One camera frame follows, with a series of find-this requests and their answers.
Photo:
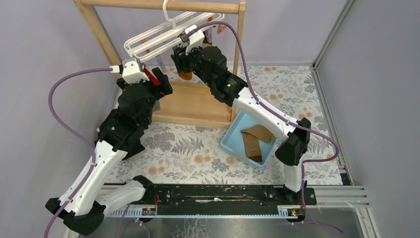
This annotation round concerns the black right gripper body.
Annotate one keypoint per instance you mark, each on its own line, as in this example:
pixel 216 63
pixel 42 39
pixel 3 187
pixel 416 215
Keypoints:
pixel 191 62

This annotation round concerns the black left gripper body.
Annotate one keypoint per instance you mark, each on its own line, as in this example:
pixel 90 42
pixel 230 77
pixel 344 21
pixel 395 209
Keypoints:
pixel 157 83

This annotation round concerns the mustard yellow sock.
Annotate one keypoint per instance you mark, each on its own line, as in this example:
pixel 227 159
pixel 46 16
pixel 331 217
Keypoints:
pixel 185 75

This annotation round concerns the white plastic clip hanger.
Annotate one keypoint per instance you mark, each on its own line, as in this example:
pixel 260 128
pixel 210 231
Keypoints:
pixel 163 37

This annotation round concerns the brown sock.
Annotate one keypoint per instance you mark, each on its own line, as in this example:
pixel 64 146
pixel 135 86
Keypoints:
pixel 252 137

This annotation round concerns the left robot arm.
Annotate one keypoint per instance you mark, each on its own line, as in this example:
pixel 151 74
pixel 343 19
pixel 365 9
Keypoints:
pixel 82 208

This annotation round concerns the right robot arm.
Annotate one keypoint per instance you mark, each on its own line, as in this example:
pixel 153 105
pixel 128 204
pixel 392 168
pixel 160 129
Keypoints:
pixel 293 134

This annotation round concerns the red sock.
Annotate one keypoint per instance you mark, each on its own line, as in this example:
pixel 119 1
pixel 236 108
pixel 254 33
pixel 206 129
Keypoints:
pixel 151 77

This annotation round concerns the wooden clothes rack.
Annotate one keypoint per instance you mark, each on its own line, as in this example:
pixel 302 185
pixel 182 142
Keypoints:
pixel 190 103

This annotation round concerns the floral table mat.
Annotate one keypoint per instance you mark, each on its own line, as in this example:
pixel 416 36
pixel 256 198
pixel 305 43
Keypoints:
pixel 177 153

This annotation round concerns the light blue plastic basket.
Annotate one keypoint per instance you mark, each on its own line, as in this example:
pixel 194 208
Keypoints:
pixel 234 145

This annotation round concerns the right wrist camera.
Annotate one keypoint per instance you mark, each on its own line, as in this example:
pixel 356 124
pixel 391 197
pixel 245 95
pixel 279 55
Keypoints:
pixel 194 38

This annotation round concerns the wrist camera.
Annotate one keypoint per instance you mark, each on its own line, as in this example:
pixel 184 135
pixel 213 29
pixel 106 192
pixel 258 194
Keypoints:
pixel 194 38
pixel 131 71

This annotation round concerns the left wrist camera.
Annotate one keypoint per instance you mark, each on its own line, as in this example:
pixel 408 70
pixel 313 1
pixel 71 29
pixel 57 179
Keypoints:
pixel 131 71

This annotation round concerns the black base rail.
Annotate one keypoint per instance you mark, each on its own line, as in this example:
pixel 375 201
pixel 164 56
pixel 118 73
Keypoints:
pixel 223 200

